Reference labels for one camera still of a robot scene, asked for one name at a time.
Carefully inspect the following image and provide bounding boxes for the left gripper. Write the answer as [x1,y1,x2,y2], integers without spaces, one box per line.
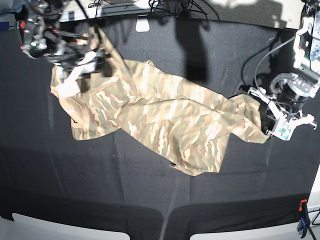
[248,87,317,141]

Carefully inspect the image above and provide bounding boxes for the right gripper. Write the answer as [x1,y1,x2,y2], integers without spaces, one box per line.
[44,32,108,98]

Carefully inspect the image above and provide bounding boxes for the camouflage t-shirt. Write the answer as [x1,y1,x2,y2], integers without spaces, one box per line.
[50,27,268,176]

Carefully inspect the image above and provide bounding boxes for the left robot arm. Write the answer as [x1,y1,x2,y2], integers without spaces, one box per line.
[248,0,320,141]

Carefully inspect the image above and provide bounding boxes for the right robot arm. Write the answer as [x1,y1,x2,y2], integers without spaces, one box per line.
[21,0,105,98]

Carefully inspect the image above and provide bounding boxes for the orange clamp far left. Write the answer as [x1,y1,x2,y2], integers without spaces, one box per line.
[14,20,32,52]

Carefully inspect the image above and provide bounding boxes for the white tape patch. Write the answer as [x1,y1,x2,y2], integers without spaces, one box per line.
[135,17,150,33]

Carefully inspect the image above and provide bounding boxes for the orange blue clamp near right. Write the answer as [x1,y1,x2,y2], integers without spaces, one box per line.
[297,199,311,239]

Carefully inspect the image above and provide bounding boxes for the black table cloth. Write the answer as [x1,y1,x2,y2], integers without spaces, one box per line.
[0,18,320,240]

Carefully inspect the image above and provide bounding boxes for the black cable bundle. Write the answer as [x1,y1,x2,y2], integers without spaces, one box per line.
[147,0,221,21]

